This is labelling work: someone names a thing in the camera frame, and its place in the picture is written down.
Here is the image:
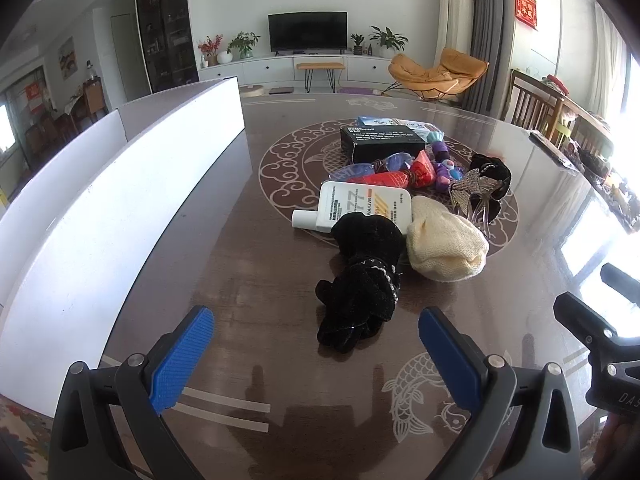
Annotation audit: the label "dark wooden desktop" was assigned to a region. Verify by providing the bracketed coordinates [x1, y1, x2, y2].
[100, 92, 623, 480]

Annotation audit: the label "small wooden cabinet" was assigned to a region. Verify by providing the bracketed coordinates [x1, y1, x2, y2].
[82, 77, 109, 117]

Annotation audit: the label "large leafy potted plant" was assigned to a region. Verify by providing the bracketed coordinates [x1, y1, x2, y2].
[370, 26, 409, 58]

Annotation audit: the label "cream knit hat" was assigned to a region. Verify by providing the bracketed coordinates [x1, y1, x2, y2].
[406, 196, 490, 282]

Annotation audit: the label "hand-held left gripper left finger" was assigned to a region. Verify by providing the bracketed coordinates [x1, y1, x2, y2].
[47, 305, 216, 480]

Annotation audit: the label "cluttered wooden side table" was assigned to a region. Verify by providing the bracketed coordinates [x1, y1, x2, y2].
[560, 90, 640, 233]

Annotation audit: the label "black television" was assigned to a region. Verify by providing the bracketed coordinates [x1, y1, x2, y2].
[268, 11, 348, 54]

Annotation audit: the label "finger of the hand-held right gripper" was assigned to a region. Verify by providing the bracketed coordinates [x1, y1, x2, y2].
[553, 291, 621, 356]
[600, 262, 640, 306]

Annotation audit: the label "black velvet scrunchie with beads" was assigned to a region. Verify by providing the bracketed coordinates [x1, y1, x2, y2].
[315, 212, 407, 357]

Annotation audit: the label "green potted plant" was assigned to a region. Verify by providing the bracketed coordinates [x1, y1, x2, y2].
[227, 31, 261, 59]

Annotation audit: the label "purple toy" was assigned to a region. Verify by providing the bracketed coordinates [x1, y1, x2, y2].
[425, 130, 468, 191]

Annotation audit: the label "grey curtain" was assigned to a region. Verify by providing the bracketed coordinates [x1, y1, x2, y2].
[460, 0, 517, 116]

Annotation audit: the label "white television cabinet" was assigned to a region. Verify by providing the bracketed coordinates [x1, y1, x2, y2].
[202, 54, 401, 93]

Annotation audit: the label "orange lounge chair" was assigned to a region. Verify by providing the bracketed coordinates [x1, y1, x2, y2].
[387, 47, 490, 103]

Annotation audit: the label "white sheer curtain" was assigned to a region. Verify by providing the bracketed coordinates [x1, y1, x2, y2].
[592, 0, 632, 126]

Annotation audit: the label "plain black scrunchie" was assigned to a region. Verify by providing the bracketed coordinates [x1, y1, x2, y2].
[469, 154, 513, 223]

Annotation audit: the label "wooden dining chair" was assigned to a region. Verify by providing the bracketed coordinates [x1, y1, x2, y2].
[505, 70, 566, 136]

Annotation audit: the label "standing air conditioner with cover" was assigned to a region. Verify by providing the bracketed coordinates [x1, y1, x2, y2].
[437, 0, 476, 61]

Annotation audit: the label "wall painting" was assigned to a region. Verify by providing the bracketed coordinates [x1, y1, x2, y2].
[57, 37, 79, 79]

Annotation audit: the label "white sunscreen bottle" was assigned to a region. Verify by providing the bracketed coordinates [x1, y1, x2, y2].
[291, 181, 413, 235]

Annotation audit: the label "blue safety glasses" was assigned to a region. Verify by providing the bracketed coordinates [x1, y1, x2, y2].
[330, 152, 417, 181]

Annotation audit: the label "light blue box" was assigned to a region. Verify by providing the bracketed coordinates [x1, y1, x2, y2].
[357, 116, 434, 143]

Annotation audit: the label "red flowers in vase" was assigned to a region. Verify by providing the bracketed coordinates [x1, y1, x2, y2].
[197, 35, 224, 67]

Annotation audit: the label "wooden bench with metal legs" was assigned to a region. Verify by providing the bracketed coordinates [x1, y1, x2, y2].
[296, 61, 347, 94]

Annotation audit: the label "red snack packet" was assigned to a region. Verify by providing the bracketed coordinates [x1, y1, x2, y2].
[345, 149, 437, 190]

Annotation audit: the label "black flat object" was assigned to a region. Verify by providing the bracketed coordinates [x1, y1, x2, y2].
[527, 130, 583, 172]

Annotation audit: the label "dark glass display cabinet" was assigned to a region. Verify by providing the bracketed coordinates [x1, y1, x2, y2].
[134, 0, 201, 96]

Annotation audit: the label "rhinestone bow hair clip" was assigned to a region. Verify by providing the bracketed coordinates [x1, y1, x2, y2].
[449, 167, 501, 238]

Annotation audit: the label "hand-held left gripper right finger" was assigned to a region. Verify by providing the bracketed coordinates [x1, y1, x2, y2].
[418, 306, 583, 480]

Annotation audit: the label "black rectangular box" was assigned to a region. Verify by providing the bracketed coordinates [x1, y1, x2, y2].
[340, 126, 427, 162]

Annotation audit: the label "red wall hanging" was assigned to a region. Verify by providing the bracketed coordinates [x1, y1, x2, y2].
[515, 0, 540, 31]

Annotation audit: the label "white cardboard box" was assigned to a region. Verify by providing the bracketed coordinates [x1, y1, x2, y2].
[0, 76, 246, 418]

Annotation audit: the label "patterned rug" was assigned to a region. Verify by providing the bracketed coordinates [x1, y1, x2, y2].
[0, 394, 57, 463]

